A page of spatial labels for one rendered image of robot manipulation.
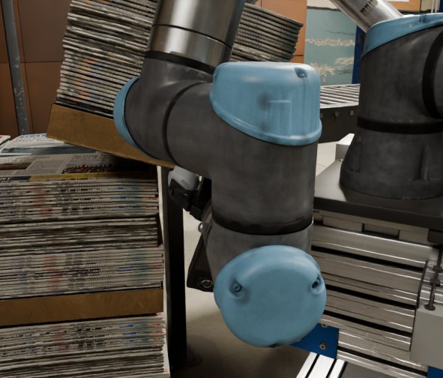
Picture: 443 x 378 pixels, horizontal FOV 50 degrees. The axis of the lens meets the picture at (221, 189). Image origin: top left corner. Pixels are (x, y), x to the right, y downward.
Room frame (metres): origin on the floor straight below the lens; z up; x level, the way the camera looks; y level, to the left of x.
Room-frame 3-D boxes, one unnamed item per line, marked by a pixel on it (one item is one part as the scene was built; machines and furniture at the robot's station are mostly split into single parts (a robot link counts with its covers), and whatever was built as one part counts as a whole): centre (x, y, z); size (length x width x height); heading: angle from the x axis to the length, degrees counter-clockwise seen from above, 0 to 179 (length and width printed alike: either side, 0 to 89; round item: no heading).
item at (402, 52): (0.66, -0.26, 0.98); 0.13 x 0.12 x 0.14; 37
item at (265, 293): (0.33, -0.03, 0.86); 0.11 x 0.08 x 0.09; 7
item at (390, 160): (0.66, -0.25, 0.87); 0.15 x 0.15 x 0.10
